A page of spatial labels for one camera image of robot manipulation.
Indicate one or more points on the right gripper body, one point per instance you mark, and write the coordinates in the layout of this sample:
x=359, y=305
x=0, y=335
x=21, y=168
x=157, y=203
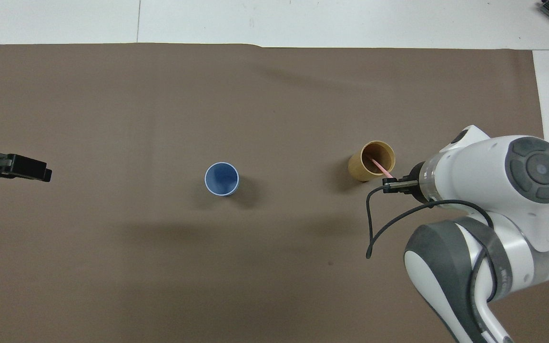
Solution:
x=416, y=188

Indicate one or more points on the pink chopstick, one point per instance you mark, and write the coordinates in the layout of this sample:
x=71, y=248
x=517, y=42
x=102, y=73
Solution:
x=380, y=167

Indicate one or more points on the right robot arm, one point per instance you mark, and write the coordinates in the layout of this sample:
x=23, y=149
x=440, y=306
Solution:
x=474, y=171

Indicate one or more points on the brown paper cup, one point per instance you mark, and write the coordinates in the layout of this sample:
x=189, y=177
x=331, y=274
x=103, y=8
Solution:
x=361, y=166

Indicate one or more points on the blue paper cup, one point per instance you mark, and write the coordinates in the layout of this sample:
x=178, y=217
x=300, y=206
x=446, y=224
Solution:
x=221, y=178

